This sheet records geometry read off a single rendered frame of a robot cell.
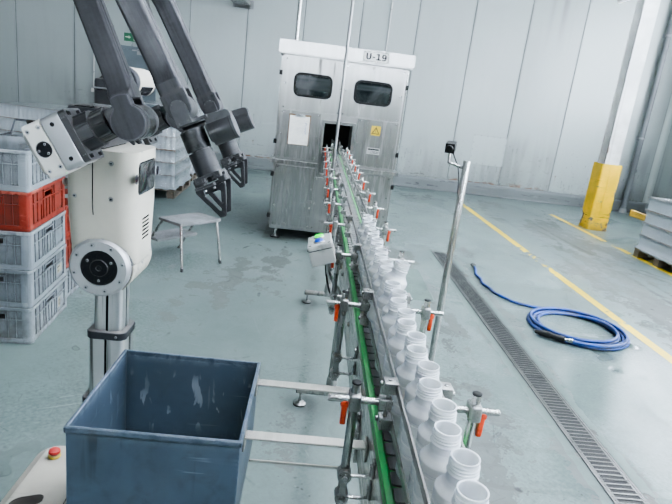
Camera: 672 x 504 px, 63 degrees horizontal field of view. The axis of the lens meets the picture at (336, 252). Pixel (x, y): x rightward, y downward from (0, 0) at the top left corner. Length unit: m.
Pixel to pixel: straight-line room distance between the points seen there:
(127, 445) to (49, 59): 11.80
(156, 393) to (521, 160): 11.30
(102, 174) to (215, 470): 0.78
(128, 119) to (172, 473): 0.72
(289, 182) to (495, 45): 6.97
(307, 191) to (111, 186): 4.66
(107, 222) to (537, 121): 11.26
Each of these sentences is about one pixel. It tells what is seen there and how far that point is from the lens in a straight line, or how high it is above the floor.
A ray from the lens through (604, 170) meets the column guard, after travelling 9.99.
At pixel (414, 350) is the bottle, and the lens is 0.98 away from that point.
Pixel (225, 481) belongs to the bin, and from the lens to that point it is 1.10.
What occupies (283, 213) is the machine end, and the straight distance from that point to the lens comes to 6.10.
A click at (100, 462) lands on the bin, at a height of 0.88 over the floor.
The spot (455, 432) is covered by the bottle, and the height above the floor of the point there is 1.15.
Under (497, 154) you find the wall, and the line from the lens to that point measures 12.10.
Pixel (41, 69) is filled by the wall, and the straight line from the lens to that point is 12.73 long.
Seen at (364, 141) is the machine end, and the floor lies 1.18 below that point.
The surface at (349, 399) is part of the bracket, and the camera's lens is 0.95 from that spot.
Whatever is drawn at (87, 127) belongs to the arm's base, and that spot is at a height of 1.44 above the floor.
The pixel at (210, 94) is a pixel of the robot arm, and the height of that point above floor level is 1.53.
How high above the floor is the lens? 1.55
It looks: 15 degrees down
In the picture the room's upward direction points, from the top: 7 degrees clockwise
